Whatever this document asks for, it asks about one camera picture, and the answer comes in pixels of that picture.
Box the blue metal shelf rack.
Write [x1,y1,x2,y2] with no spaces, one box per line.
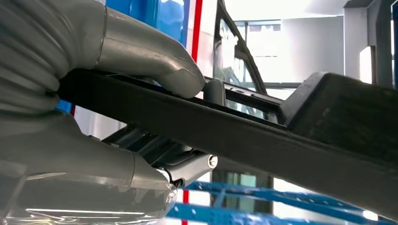
[55,0,398,225]

